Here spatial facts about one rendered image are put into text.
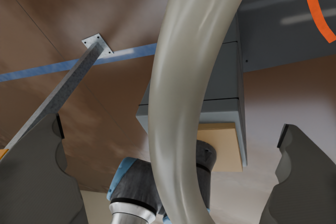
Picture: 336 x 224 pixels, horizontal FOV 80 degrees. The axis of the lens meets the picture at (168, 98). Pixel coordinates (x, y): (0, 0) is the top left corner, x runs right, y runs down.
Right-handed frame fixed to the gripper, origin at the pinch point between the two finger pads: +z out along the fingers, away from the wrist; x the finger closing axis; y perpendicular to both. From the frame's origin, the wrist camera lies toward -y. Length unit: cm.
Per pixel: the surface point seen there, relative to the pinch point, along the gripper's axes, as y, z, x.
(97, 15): 14, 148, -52
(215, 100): 28, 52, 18
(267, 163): 175, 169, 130
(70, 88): 56, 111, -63
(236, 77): 22, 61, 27
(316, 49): 23, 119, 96
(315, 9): -1, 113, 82
